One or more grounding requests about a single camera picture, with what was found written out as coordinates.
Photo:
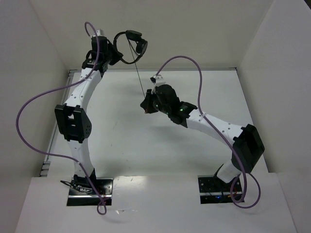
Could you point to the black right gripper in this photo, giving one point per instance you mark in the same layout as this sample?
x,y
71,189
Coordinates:
x,y
146,104

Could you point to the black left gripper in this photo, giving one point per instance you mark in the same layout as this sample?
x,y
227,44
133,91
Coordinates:
x,y
114,55

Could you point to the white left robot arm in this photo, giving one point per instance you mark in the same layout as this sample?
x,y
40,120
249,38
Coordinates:
x,y
72,120

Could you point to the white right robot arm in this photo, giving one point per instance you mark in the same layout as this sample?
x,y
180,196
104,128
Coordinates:
x,y
245,140

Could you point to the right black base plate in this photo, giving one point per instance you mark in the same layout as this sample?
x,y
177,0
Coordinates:
x,y
213,191

